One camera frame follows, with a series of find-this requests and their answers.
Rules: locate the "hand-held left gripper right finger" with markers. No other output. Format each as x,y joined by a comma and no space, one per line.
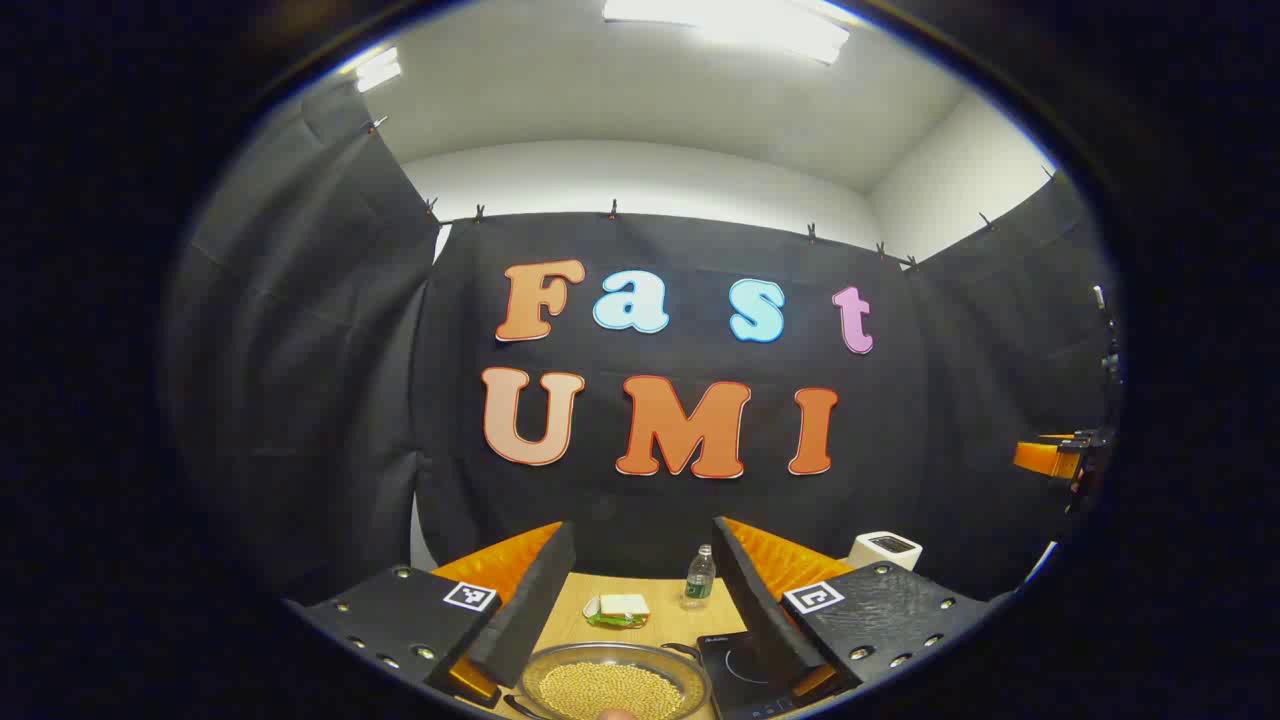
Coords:
750,610

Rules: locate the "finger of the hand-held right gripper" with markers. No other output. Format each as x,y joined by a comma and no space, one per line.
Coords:
1045,458

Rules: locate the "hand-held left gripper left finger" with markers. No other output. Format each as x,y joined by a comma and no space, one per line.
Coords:
535,610

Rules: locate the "black induction cooktop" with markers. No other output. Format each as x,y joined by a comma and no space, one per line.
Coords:
735,665

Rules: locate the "clear plastic water bottle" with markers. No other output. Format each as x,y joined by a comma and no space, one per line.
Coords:
699,580

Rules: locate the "sandwich with lettuce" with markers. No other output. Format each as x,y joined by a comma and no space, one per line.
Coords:
622,606

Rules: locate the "pile of soybeans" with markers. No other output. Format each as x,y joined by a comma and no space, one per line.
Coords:
610,690

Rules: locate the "black backdrop cloth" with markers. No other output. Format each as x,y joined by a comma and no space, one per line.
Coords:
660,500

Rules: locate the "white toaster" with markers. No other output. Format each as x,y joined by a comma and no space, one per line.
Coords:
885,550

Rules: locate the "large ceiling light panel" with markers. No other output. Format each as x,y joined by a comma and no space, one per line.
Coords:
740,25

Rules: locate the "small ceiling light panel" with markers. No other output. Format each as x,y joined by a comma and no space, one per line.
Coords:
378,68

